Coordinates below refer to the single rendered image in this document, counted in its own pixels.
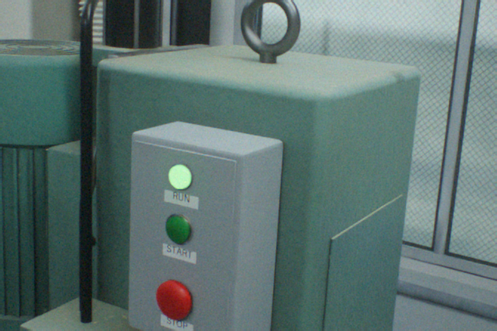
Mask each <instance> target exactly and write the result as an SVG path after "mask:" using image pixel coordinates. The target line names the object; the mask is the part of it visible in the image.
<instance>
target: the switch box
mask: <svg viewBox="0 0 497 331"><path fill-rule="evenodd" d="M176 163H185V164H187V165H188V166H189V167H190V169H191V170H192V173H193V183H192V186H191V187H190V188H188V189H186V190H183V191H182V190H178V189H177V188H176V187H174V186H173V185H172V184H171V183H170V181H169V170H170V168H171V167H172V166H173V165H174V164H176ZM282 164H283V142H282V141H280V140H279V139H274V138H270V137H262V136H257V135H253V134H246V133H240V132H233V131H229V130H224V129H216V128H212V127H207V126H199V125H195V124H190V123H183V122H179V121H178V122H174V123H168V124H165V125H162V126H156V127H152V128H149V129H144V130H140V131H137V132H133V133H132V152H131V192H130V232H129V312H128V324H129V326H131V327H134V328H136V329H139V330H142V331H177V330H173V329H170V328H168V327H164V326H161V325H160V314H162V315H164V314H163V313H162V312H161V311H160V308H159V307H158V304H157V300H156V292H157V289H158V288H159V286H160V285H161V284H163V283H164V282H166V281H167V280H170V279H171V280H177V281H178V282H180V283H181V284H182V285H183V286H184V287H185V288H186V289H187V290H188V292H189V295H190V296H191V300H192V307H191V309H190V312H189V314H188V315H186V316H185V317H183V318H182V319H181V320H179V321H182V322H185V323H187V324H191V325H193V331H270V329H271V307H272V296H273V285H274V263H275V253H276V241H277V231H278V219H279V209H280V187H281V176H282ZM164 190H167V191H174V192H178V193H181V194H187V195H190V196H193V197H198V210H197V209H196V208H190V207H187V206H184V205H178V204H175V203H171V202H166V201H164ZM177 213H179V214H184V215H185V216H187V217H188V218H189V219H190V221H191V223H192V225H193V229H194V233H193V237H192V239H191V240H190V242H188V243H186V244H184V245H178V244H176V243H174V242H173V241H172V240H170V238H169V237H168V236H167V234H166V229H165V224H166V220H167V218H168V217H169V216H170V215H172V214H177ZM163 243H165V244H167V245H170V246H174V247H176V248H181V249H184V250H189V251H192V252H195V253H196V264H194V263H191V262H187V261H183V260H181V259H176V258H173V257H170V256H165V255H163Z"/></svg>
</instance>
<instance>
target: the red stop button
mask: <svg viewBox="0 0 497 331"><path fill-rule="evenodd" d="M156 300H157V304H158V307H159V308H160V311H161V312H162V313H163V314H164V315H165V316H167V317H168V318H170V319H172V320H176V321H177V320H181V319H182V318H183V317H185V316H186V315H188V314H189V312H190V309H191V307H192V300H191V296H190V295H189V292H188V290H187V289H186V288H185V287H184V286H183V285H182V284H181V283H180V282H178V281H177V280H171V279H170V280H167V281H166V282H164V283H163V284H161V285H160V286H159V288H158V289H157V292H156Z"/></svg>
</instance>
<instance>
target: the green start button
mask: <svg viewBox="0 0 497 331"><path fill-rule="evenodd" d="M165 229H166V234H167V236H168V237H169V238H170V240H172V241H173V242H174V243H176V244H178V245H184V244H186V243H188V242H190V240H191V239H192V237H193V233H194V229H193V225H192V223H191V221H190V219H189V218H188V217H187V216H185V215H184V214H179V213H177V214H172V215H170V216H169V217H168V218H167V220H166V224H165Z"/></svg>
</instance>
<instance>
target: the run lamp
mask: <svg viewBox="0 0 497 331"><path fill-rule="evenodd" d="M169 181H170V183H171V184H172V185H173V186H174V187H176V188H177V189H178V190H182V191H183V190H186V189H188V188H190V187H191V186H192V183H193V173H192V170H191V169H190V167H189V166H188V165H187V164H185V163H176V164H174V165H173V166H172V167H171V168H170V170H169Z"/></svg>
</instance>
